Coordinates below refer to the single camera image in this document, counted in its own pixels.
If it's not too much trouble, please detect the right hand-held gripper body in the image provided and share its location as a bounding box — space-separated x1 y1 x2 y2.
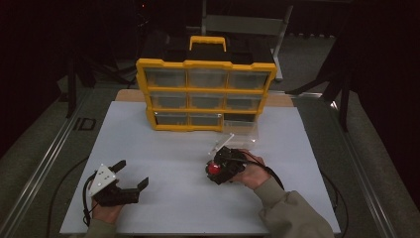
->
207 132 248 185

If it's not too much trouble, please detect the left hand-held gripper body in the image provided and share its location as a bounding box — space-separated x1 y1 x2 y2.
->
86 163 141 208

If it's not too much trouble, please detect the red round button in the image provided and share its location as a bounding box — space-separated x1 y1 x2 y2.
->
206 162 222 177

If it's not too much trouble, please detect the clear plastic organizer drawer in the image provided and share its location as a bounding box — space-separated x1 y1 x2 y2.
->
221 119 261 149

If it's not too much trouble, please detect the yellow black drawer organizer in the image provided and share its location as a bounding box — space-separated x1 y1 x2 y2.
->
135 35 278 134

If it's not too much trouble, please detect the person's left hand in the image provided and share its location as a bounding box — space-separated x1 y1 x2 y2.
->
90 197 125 226

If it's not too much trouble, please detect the person's right hand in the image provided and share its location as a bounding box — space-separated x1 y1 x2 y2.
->
230 149 267 191

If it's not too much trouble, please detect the white board sheet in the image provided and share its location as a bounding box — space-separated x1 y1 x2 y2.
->
59 100 342 236

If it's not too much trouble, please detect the grid of clear drawers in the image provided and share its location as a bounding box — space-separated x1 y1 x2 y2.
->
144 66 270 127

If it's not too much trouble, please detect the black stand leg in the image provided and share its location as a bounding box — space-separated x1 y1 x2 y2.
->
285 33 353 133
64 53 97 119

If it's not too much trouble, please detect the grey metal stand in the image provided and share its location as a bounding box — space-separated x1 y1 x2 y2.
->
199 0 294 82

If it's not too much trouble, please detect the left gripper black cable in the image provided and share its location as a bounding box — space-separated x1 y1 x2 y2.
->
46 156 97 238

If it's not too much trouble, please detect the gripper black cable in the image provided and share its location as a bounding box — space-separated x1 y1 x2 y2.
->
46 156 97 238
227 156 350 238

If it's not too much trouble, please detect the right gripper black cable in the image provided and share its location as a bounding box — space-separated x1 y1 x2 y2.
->
227 156 350 238

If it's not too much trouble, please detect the aluminium floor rail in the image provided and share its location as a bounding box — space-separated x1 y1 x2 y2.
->
0 88 94 238
267 90 399 238

